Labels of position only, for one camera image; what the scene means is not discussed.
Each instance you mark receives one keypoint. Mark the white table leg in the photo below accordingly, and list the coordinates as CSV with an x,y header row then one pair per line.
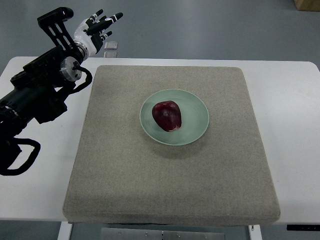
x,y
255,232
65,231

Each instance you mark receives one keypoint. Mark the metal bracket under table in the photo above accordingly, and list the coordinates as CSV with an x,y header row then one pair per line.
x,y
147,234

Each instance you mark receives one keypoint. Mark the lower floor metal plate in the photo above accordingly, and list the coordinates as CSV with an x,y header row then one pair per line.
x,y
110,54

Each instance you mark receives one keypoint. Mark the dark red apple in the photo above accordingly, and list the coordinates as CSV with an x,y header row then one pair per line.
x,y
167,115

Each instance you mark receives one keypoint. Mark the white table leg right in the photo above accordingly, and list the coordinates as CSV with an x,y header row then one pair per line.
x,y
255,232

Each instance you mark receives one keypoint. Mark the black table control panel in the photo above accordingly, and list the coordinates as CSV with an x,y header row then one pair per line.
x,y
303,227

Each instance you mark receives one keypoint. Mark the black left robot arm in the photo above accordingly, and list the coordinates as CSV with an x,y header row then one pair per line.
x,y
40,91

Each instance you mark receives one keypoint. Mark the grey fabric mat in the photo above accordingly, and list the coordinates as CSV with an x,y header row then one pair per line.
x,y
122,176

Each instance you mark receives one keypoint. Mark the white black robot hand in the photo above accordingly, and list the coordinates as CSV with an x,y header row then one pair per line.
x,y
90,35

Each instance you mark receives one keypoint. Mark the pale green plate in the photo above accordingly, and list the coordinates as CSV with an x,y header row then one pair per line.
x,y
194,115

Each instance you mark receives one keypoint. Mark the white table leg left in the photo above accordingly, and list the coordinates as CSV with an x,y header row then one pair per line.
x,y
65,231

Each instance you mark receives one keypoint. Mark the cardboard box corner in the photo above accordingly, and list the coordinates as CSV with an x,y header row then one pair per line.
x,y
308,5

